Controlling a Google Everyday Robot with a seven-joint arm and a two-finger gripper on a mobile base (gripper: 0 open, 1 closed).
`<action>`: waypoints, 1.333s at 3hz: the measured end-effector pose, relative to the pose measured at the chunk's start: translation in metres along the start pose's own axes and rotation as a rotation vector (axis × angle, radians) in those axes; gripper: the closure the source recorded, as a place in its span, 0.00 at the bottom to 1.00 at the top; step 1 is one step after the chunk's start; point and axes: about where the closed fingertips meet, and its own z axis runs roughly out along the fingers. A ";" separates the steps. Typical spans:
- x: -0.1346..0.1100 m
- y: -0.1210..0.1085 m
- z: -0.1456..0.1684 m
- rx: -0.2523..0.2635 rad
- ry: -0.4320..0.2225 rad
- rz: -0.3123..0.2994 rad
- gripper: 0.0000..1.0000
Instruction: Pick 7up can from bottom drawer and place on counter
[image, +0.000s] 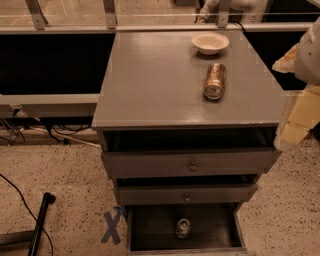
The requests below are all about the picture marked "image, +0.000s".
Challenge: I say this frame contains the grey middle drawer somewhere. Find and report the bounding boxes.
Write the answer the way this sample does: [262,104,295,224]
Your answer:
[114,175,258,206]

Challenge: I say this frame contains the black metal stand leg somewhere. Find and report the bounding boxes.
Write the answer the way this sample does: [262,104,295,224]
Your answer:
[0,192,56,256]

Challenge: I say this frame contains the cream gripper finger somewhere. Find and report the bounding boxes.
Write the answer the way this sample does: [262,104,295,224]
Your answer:
[274,84,320,151]
[272,44,298,73]

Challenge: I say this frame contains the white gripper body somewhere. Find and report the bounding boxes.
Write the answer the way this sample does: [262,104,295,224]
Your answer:
[295,17,320,85]

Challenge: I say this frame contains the brown soda can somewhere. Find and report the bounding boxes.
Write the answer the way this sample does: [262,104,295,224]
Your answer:
[204,63,226,100]

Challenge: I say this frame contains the grey drawer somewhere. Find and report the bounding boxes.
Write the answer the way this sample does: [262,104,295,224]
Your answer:
[114,175,258,206]
[127,203,256,256]
[102,128,280,179]

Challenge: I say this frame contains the grey bottom drawer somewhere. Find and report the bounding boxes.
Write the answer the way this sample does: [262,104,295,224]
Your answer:
[127,203,256,256]

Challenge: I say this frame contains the black floor cable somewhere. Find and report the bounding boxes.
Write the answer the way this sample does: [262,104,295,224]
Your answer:
[0,173,55,256]

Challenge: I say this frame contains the black cable bundle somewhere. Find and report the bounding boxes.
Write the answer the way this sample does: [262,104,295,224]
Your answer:
[0,108,93,146]

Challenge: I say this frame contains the grey top drawer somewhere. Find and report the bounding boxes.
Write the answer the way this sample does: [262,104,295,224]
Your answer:
[102,128,280,179]

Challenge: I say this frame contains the blue tape cross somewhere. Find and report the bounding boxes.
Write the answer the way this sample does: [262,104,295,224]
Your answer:
[101,206,122,245]

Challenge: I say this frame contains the grey wooden drawer cabinet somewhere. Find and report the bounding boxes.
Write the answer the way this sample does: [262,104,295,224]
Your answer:
[91,30,288,214]

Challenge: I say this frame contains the grey metal rail frame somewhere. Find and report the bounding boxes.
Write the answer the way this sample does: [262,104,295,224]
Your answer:
[0,0,320,119]

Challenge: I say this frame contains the white paper bowl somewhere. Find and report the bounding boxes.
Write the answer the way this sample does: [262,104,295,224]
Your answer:
[191,32,230,55]

